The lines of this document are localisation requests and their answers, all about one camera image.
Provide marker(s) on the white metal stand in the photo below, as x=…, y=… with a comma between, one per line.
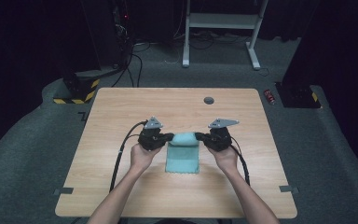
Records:
x=223, y=21

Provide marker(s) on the person's left hand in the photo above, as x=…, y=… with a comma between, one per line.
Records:
x=141, y=157

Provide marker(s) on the yellow-black striped stand base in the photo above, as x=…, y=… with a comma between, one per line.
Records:
x=80, y=90

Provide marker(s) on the grey tape strip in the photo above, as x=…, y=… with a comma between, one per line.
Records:
x=63, y=190
x=288, y=188

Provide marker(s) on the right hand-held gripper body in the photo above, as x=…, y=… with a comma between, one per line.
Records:
x=219, y=140

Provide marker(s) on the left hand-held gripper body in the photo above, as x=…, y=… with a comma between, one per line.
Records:
x=150, y=140

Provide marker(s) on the grey table grommet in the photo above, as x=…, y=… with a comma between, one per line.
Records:
x=209, y=100

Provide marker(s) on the black stand base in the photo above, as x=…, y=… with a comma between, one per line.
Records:
x=296, y=95

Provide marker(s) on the dark equipment rack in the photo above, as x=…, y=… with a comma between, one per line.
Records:
x=105, y=31

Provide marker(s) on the person's right hand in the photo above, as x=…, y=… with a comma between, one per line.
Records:
x=227, y=158

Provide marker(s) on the light teal cleaning cloth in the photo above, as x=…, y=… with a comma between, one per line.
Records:
x=182, y=154

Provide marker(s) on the small red device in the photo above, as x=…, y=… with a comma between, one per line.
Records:
x=269, y=96

